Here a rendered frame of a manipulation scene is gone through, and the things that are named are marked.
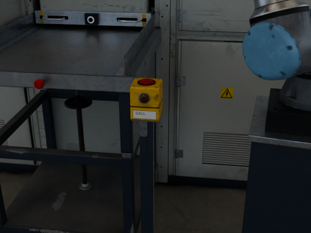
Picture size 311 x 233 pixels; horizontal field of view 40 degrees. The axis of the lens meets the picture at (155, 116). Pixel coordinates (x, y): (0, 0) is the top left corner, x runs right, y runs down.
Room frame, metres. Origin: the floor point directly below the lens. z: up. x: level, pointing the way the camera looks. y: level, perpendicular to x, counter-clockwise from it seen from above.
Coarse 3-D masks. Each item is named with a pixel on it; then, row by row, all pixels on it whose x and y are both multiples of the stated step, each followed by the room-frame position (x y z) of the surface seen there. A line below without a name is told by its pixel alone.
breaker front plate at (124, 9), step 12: (48, 0) 1.98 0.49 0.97; (60, 0) 1.98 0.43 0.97; (72, 0) 1.97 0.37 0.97; (84, 0) 1.96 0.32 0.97; (96, 0) 1.95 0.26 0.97; (108, 0) 1.95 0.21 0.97; (120, 0) 1.94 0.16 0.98; (132, 0) 1.93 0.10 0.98; (144, 0) 1.93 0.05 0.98; (144, 12) 1.93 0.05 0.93
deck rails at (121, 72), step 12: (12, 24) 1.77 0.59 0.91; (24, 24) 1.87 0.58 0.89; (36, 24) 2.00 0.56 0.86; (0, 36) 1.65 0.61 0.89; (12, 36) 1.75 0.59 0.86; (24, 36) 1.80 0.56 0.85; (144, 36) 1.69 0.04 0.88; (0, 48) 1.61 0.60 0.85; (132, 48) 1.43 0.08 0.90; (132, 60) 1.43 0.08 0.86; (120, 72) 1.33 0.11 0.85
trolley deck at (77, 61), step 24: (24, 48) 1.63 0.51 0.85; (48, 48) 1.63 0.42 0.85; (72, 48) 1.63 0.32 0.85; (96, 48) 1.63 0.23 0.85; (120, 48) 1.63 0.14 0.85; (144, 48) 1.63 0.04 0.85; (0, 72) 1.35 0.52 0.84; (24, 72) 1.34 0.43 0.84; (48, 72) 1.34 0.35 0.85; (72, 72) 1.34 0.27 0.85; (96, 72) 1.34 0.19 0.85; (144, 72) 1.48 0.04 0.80
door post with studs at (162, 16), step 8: (160, 0) 1.97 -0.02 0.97; (168, 0) 1.96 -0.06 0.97; (160, 8) 1.97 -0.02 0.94; (168, 8) 1.96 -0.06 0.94; (160, 16) 1.97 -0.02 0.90; (168, 16) 1.96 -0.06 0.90; (160, 24) 1.97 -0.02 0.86; (168, 24) 1.96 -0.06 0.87; (168, 32) 1.96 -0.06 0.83; (168, 40) 1.96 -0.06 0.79; (168, 48) 1.96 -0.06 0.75; (168, 56) 1.96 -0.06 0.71; (168, 64) 1.96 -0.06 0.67; (160, 176) 1.96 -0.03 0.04
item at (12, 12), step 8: (0, 0) 1.91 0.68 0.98; (8, 0) 1.97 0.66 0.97; (16, 0) 2.02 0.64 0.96; (24, 0) 2.04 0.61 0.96; (0, 8) 1.90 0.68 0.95; (8, 8) 1.96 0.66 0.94; (16, 8) 2.02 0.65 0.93; (24, 8) 2.06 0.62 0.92; (0, 16) 1.90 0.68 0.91; (8, 16) 1.95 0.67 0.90; (16, 16) 2.01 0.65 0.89; (24, 16) 2.06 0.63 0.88; (0, 24) 1.89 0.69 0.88; (8, 24) 1.94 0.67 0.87
